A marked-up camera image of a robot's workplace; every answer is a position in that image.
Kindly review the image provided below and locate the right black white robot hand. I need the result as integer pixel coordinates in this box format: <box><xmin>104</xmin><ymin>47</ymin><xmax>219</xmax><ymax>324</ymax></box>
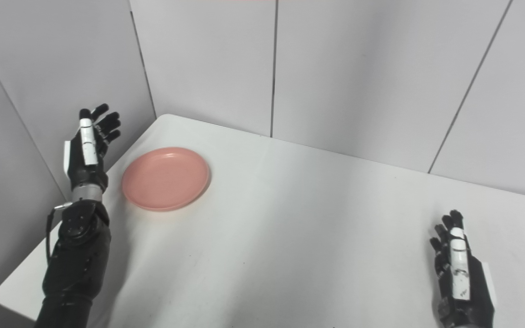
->
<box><xmin>429</xmin><ymin>210</ymin><xmax>497</xmax><ymax>328</ymax></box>

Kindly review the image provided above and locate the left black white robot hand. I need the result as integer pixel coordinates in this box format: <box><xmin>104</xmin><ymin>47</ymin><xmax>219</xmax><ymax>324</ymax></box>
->
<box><xmin>63</xmin><ymin>103</ymin><xmax>122</xmax><ymax>194</ymax></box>

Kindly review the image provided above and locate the pink round plate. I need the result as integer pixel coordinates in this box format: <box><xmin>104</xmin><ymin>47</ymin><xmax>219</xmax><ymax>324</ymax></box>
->
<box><xmin>122</xmin><ymin>147</ymin><xmax>211</xmax><ymax>212</ymax></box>

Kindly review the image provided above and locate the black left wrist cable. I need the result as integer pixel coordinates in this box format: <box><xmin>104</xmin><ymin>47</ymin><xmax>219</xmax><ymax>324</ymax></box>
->
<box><xmin>46</xmin><ymin>202</ymin><xmax>73</xmax><ymax>265</ymax></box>

